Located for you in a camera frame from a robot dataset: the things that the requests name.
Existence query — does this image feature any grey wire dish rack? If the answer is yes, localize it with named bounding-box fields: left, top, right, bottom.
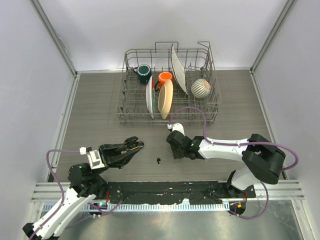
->
left=116, top=41, right=221, bottom=124

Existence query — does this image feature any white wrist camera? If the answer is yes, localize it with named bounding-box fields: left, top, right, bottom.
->
left=167, top=122, right=185, bottom=135
left=79, top=146, right=105, bottom=170

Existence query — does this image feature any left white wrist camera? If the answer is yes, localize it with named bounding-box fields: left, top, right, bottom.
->
left=79, top=146, right=105, bottom=170

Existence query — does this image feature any white green plate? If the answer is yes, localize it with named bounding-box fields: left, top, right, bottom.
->
left=146, top=76, right=155, bottom=119

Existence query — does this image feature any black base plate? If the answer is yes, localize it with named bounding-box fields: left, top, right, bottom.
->
left=103, top=181, right=256, bottom=205

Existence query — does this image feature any black square earbud case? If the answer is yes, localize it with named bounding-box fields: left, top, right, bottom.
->
left=123, top=136, right=145, bottom=152

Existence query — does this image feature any dark green mug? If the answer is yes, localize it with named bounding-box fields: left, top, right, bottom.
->
left=133, top=64, right=152, bottom=85

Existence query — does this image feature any striped round bowl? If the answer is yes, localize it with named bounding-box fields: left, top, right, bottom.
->
left=191, top=78, right=211, bottom=99

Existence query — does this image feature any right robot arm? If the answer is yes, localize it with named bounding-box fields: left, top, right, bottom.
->
left=166, top=130, right=286, bottom=198

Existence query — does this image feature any orange mug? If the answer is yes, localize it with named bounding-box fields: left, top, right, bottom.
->
left=154, top=71, right=174, bottom=92

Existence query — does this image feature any white slotted cable duct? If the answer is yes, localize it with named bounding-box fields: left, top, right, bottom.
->
left=43, top=202, right=230, bottom=213

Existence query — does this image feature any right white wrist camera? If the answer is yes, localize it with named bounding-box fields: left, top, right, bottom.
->
left=167, top=122, right=185, bottom=135

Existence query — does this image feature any beige bowl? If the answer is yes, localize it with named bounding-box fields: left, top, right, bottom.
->
left=158, top=80, right=174, bottom=120

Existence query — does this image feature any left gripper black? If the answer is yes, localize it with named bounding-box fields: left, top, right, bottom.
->
left=91, top=141, right=140, bottom=178

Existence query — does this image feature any white upright plate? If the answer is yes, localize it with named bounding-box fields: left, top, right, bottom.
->
left=171, top=44, right=188, bottom=95

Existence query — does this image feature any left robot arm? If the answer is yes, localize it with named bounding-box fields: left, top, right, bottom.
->
left=22, top=136, right=144, bottom=240

